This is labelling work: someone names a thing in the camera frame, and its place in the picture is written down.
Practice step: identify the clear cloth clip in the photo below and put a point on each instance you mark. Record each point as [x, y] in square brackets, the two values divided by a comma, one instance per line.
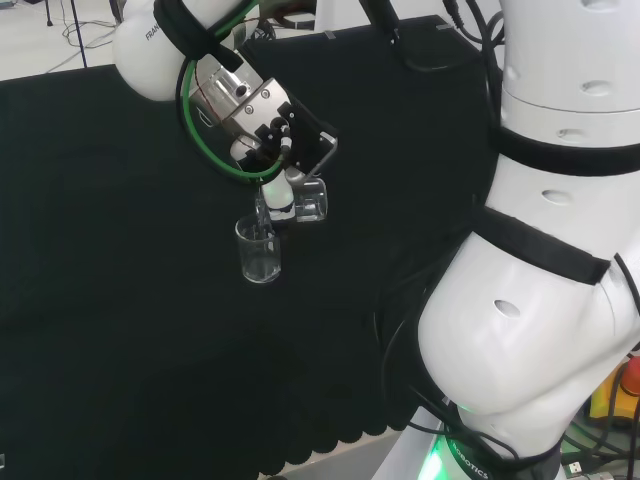
[329, 35]

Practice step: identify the black bench cloth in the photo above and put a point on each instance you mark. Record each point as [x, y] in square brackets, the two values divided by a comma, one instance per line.
[125, 225]

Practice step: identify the clear glass beaker with spout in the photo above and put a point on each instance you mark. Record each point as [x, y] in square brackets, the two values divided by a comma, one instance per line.
[257, 260]

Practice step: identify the silver wrist mount block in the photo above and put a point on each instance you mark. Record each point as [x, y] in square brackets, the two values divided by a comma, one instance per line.
[252, 102]

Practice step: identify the yellow stop button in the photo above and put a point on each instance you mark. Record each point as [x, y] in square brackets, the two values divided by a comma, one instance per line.
[615, 395]

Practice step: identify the clear graduated glass beaker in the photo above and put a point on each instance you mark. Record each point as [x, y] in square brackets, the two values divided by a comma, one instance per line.
[312, 200]

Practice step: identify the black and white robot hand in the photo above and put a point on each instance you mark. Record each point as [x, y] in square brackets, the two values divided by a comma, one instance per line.
[305, 135]

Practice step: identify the thin dark stand pole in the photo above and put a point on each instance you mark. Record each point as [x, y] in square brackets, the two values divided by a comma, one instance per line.
[79, 35]

